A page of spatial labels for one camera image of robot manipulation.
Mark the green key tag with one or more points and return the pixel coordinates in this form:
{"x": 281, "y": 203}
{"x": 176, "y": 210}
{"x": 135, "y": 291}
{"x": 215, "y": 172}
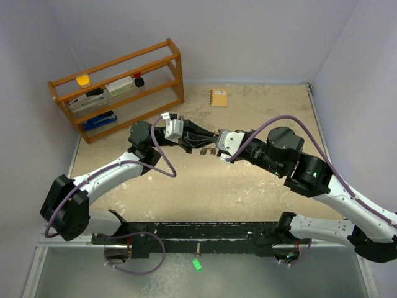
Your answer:
{"x": 196, "y": 260}

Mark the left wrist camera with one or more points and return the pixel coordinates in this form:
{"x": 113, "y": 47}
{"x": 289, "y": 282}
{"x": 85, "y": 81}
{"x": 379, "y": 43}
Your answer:
{"x": 174, "y": 126}

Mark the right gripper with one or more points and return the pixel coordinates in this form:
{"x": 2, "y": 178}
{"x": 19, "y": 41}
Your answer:
{"x": 238, "y": 158}

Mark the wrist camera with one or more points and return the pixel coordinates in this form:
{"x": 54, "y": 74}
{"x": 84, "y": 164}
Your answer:
{"x": 174, "y": 126}
{"x": 228, "y": 143}

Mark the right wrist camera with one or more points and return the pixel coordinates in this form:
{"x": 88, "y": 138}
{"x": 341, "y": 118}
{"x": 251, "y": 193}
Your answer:
{"x": 228, "y": 143}

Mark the black base frame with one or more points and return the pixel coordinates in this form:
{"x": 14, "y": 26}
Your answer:
{"x": 264, "y": 239}

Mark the yellow cap container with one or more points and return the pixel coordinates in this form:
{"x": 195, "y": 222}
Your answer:
{"x": 83, "y": 80}

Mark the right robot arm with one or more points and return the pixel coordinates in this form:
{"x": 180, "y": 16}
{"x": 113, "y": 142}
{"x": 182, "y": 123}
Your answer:
{"x": 366, "y": 227}

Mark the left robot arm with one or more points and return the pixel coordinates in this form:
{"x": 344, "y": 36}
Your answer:
{"x": 66, "y": 207}

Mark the red black bottle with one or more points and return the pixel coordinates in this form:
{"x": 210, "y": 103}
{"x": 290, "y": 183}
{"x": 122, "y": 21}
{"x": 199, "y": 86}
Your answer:
{"x": 138, "y": 80}

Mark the bunch of metal keys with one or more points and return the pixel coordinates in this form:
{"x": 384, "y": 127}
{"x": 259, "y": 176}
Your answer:
{"x": 209, "y": 150}

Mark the blue stapler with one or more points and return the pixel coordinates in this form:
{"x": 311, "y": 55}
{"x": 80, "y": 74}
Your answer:
{"x": 99, "y": 121}

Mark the white box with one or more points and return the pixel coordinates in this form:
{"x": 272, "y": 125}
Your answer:
{"x": 120, "y": 86}

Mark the brown spiral notebook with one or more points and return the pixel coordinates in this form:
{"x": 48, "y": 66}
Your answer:
{"x": 218, "y": 98}

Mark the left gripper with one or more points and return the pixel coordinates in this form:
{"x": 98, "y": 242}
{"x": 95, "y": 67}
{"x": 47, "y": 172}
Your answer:
{"x": 190, "y": 139}

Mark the wooden shelf rack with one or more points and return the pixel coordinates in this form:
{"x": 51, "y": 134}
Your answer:
{"x": 111, "y": 96}

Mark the white black stapler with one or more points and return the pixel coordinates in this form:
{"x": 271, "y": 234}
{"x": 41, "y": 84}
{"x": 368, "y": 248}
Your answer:
{"x": 86, "y": 102}

